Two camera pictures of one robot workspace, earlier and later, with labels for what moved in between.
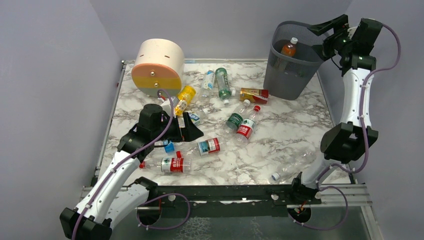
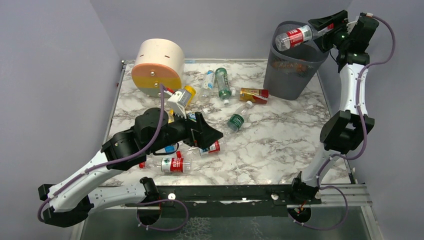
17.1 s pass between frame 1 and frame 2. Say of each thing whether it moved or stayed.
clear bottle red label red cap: moved
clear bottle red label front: stayed
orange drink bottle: moved
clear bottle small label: stayed
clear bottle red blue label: stayed
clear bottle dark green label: stayed
